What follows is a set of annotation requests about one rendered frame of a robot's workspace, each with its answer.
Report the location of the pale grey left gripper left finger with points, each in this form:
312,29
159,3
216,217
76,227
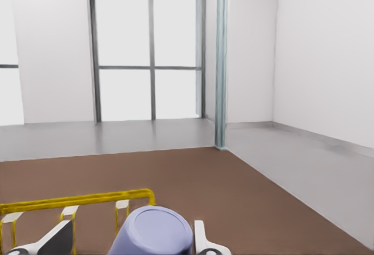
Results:
55,237

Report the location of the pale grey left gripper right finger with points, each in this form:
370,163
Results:
201,239

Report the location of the lavender cup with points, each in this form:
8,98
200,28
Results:
156,233

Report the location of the silver frame post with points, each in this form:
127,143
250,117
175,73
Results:
221,62

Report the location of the grey window frame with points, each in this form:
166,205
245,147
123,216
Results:
151,68

